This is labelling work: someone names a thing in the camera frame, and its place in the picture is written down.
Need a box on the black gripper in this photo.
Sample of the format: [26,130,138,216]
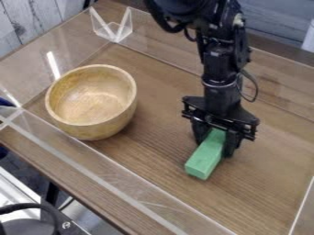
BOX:
[182,96,261,158]

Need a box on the green rectangular block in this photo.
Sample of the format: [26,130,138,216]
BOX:
[185,129,226,180]

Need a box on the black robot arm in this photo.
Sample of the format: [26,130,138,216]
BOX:
[143,0,259,157]

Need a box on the brown wooden bowl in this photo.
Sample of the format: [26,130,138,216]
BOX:
[44,64,138,140]

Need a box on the white object at right edge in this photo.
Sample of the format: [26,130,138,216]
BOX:
[302,18,314,52]

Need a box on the black metal table leg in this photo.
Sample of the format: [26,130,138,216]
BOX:
[46,183,60,207]

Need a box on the clear acrylic enclosure wall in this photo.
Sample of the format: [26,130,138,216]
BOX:
[0,0,314,235]

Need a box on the clear acrylic corner bracket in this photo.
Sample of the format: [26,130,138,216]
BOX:
[88,7,132,44]

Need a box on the black cable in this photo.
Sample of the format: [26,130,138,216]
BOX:
[0,202,59,235]

